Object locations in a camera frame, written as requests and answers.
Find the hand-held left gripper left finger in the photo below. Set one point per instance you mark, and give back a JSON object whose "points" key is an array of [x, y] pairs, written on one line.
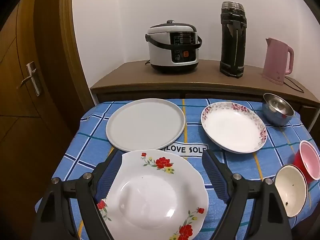
{"points": [[110, 177]]}

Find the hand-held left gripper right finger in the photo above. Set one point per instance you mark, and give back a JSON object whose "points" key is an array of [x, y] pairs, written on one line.
{"points": [[215, 177]]}

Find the white plate with red flowers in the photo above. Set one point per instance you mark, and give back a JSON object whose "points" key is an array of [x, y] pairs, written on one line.
{"points": [[150, 200]]}

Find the white plate with pink floral rim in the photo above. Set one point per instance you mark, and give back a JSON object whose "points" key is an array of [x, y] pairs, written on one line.
{"points": [[232, 130]]}

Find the plain grey round plate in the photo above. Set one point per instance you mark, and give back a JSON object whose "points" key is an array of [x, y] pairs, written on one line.
{"points": [[145, 122]]}

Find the cream enamel bowl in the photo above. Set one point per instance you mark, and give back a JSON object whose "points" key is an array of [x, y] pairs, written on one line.
{"points": [[291, 190]]}

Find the stainless steel bowl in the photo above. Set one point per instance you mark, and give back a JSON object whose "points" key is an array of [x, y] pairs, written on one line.
{"points": [[276, 107]]}

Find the red bowl with pink inside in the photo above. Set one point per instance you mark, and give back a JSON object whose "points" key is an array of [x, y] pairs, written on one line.
{"points": [[310, 160]]}

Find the blue plaid tablecloth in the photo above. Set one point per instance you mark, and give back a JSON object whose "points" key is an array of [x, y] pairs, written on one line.
{"points": [[85, 150]]}

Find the wooden door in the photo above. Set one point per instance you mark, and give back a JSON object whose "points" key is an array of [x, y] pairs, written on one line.
{"points": [[30, 135]]}

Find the brown wooden cabinet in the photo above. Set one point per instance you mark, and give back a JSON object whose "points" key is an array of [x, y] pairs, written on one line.
{"points": [[195, 80]]}

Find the pink electric kettle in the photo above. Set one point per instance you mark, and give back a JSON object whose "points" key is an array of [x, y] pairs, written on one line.
{"points": [[273, 60]]}

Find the black thermos flask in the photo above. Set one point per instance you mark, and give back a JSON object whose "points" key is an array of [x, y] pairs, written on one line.
{"points": [[232, 45]]}

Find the white and black rice cooker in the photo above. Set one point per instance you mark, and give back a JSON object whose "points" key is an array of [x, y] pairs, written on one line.
{"points": [[160, 52]]}

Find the wooden door frame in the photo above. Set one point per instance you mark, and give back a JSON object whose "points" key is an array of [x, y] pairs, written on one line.
{"points": [[72, 42]]}

